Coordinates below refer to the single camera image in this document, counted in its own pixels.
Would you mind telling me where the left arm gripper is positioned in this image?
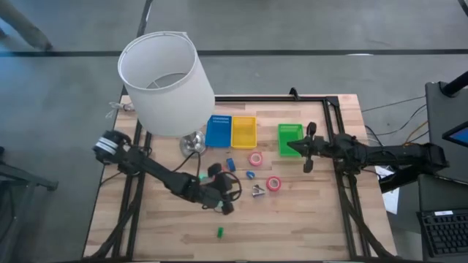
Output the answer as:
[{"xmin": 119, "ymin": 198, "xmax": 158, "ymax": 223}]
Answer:
[{"xmin": 197, "ymin": 162, "xmax": 237, "ymax": 216}]

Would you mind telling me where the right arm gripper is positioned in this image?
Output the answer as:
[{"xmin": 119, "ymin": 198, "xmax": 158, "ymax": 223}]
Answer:
[{"xmin": 287, "ymin": 121, "xmax": 332, "ymax": 174}]

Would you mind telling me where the green plastic basket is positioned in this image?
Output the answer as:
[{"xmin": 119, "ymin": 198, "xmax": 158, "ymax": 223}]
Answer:
[{"xmin": 277, "ymin": 123, "xmax": 305, "ymax": 158}]

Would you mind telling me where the pink tape roll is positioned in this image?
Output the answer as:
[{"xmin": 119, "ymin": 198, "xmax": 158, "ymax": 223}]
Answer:
[{"xmin": 248, "ymin": 151, "xmax": 264, "ymax": 167}]

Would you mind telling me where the blue plastic basket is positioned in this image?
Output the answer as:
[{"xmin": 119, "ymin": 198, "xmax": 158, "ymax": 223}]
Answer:
[{"xmin": 204, "ymin": 115, "xmax": 233, "ymax": 148}]

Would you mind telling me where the yellow plastic basket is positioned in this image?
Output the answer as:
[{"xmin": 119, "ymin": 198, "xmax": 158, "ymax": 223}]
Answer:
[{"xmin": 230, "ymin": 115, "xmax": 258, "ymax": 150}]

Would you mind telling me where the white paper sheet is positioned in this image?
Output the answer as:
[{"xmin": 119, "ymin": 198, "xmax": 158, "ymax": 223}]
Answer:
[{"xmin": 374, "ymin": 164, "xmax": 400, "ymax": 216}]

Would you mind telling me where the black support beam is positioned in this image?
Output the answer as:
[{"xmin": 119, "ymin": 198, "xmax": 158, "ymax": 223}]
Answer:
[{"xmin": 379, "ymin": 168, "xmax": 434, "ymax": 194}]

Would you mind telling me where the tablet with blue screen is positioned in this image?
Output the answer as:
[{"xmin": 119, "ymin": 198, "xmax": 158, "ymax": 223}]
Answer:
[{"xmin": 441, "ymin": 122, "xmax": 468, "ymax": 148}]

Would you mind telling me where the black pole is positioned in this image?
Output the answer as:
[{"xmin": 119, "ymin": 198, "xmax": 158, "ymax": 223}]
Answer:
[{"xmin": 438, "ymin": 71, "xmax": 468, "ymax": 98}]

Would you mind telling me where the black keyboard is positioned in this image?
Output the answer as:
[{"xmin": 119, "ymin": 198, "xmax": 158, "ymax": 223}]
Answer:
[{"xmin": 416, "ymin": 210, "xmax": 468, "ymax": 259}]

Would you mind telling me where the black metal stand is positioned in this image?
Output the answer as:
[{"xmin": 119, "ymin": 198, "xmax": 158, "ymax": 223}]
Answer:
[{"xmin": 0, "ymin": 145, "xmax": 59, "ymax": 256}]

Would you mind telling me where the person's leg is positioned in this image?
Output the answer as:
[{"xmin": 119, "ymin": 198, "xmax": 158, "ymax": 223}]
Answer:
[{"xmin": 0, "ymin": 0, "xmax": 54, "ymax": 51}]

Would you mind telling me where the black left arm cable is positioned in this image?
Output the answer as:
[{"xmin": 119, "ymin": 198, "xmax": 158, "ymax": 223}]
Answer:
[{"xmin": 171, "ymin": 151, "xmax": 243, "ymax": 202}]

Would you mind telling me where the black aluminium table frame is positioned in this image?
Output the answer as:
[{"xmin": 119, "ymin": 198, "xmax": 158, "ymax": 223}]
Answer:
[{"xmin": 83, "ymin": 95, "xmax": 394, "ymax": 262}]

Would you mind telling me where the thin grey cable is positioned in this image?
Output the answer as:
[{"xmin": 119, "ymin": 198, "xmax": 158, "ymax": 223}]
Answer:
[{"xmin": 361, "ymin": 95, "xmax": 427, "ymax": 113}]

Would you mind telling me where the thin black cable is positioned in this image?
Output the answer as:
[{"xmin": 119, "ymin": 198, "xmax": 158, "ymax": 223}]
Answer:
[{"xmin": 364, "ymin": 104, "xmax": 429, "ymax": 138}]

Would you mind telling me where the yellow cable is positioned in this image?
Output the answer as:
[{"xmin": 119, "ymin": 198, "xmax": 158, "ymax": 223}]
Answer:
[{"xmin": 404, "ymin": 120, "xmax": 429, "ymax": 144}]

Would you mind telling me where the white bundled cord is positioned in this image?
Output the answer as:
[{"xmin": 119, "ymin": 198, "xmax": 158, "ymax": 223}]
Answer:
[{"xmin": 105, "ymin": 102, "xmax": 135, "ymax": 120}]

